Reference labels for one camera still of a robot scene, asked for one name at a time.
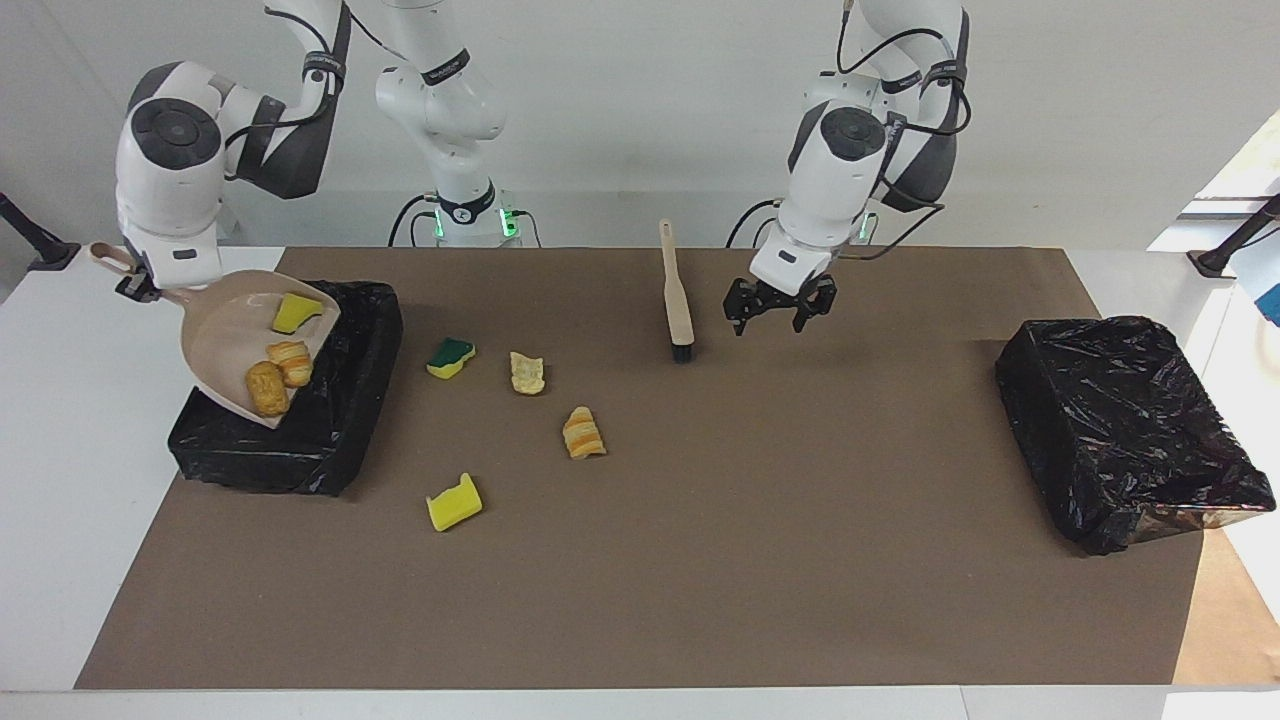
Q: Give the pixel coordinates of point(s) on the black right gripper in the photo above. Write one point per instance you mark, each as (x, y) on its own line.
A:
(138, 287)

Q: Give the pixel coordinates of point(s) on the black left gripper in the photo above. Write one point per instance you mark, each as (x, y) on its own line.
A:
(785, 297)

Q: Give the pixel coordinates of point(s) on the beige plastic dustpan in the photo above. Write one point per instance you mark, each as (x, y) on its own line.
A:
(225, 330)

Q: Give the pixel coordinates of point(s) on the beige hand brush black bristles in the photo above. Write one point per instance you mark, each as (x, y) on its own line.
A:
(677, 290)

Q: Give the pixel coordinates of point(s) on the small yellow sponge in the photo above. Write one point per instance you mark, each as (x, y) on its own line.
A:
(293, 313)

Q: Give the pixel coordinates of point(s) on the brown bread roll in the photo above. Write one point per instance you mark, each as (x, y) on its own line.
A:
(267, 390)

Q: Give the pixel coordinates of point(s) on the striped croissant piece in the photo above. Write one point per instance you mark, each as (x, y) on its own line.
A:
(584, 433)
(292, 362)

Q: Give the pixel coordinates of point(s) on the pale bread piece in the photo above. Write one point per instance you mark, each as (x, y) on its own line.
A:
(527, 373)

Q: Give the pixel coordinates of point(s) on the green and yellow sponge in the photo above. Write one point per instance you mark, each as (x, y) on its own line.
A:
(450, 360)

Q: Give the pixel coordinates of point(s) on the large yellow sponge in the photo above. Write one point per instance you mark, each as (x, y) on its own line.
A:
(455, 505)

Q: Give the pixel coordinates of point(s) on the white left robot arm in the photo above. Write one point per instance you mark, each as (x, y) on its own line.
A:
(850, 150)

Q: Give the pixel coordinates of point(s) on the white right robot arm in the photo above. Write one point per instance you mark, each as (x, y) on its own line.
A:
(170, 180)

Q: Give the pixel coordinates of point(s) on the black bag lined bin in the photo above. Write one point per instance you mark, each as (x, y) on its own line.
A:
(340, 400)
(1110, 420)

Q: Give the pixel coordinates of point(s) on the black clamp stand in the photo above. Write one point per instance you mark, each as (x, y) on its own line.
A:
(45, 250)
(1225, 255)

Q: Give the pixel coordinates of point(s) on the brown table mat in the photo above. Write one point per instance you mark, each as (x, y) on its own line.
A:
(800, 560)

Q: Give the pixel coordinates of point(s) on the blue labelled clear object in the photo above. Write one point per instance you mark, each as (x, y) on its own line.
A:
(1268, 300)

